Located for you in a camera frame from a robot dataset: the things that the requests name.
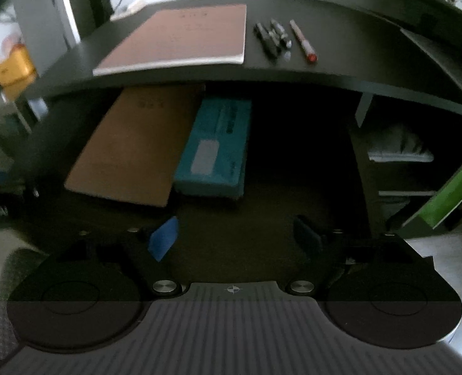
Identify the black pen left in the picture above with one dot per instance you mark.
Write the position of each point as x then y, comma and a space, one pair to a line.
267, 42

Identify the red white marker pen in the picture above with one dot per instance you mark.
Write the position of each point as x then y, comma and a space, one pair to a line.
307, 48

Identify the black desk drawer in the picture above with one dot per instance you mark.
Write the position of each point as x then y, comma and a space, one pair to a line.
303, 207

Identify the brown notebook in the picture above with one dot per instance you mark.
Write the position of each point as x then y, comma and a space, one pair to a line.
181, 37
134, 151

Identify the white papers on shelf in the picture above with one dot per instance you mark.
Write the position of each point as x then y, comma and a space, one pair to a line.
396, 145

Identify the yellow box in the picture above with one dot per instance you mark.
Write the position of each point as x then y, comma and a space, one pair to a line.
17, 72

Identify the silver computer monitor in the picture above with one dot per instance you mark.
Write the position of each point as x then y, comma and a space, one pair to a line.
49, 30

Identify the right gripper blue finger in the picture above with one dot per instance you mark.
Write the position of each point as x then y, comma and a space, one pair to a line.
163, 238

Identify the black silver pen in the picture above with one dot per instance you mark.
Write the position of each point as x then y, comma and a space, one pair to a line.
282, 34

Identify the green folder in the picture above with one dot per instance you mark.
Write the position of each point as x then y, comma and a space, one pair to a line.
428, 219

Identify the teal box in drawer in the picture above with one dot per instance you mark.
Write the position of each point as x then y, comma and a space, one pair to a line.
213, 161

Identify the black pen middle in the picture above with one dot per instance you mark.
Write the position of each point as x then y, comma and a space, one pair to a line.
275, 39

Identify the brown notebook in drawer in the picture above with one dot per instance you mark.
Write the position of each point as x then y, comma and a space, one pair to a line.
134, 151

